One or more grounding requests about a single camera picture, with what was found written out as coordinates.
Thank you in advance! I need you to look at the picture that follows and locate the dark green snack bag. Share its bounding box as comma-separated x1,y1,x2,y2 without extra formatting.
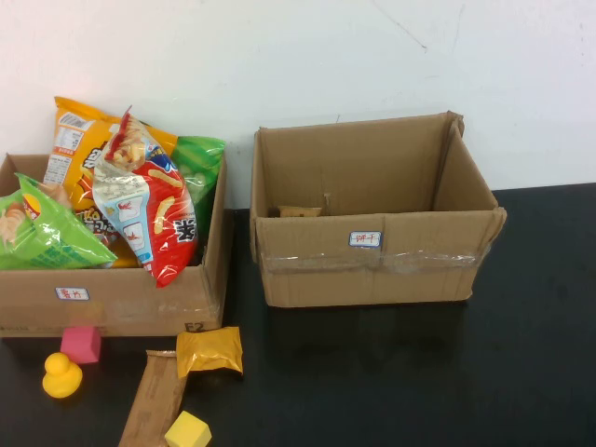
171,135,227,234

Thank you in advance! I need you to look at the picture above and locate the yellow snack packet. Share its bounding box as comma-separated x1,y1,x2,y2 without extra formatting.
175,325,245,379

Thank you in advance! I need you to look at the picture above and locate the taped open cardboard box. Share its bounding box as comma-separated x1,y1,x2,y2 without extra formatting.
250,110,508,308

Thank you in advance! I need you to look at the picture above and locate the light green chip bag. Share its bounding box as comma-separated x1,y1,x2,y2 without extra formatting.
0,172,118,271

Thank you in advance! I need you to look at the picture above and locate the long brown snack packet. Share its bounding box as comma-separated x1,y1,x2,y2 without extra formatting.
118,348,188,447

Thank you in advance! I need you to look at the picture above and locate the white label red writing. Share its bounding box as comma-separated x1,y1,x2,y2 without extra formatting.
54,286,90,302
348,231,383,249

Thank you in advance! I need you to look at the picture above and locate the red shrimp stick bag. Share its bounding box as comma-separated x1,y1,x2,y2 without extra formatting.
91,105,200,289

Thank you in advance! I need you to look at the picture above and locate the yellow rubber duck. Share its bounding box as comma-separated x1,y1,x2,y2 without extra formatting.
41,352,84,400

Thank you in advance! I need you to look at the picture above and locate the orange chip bag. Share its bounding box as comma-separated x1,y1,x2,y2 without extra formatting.
43,96,179,269

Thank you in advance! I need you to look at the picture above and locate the clear packing tape strip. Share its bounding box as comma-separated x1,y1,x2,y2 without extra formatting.
258,247,491,275

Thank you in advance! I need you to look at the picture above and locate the pink foam cube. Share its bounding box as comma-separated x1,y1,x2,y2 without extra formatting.
59,326,102,365

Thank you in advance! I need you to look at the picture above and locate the cardboard box printed F2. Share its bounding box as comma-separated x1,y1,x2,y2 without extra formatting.
0,151,230,339

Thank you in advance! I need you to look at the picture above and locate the yellow foam cube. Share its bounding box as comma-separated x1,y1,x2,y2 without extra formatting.
163,409,213,447

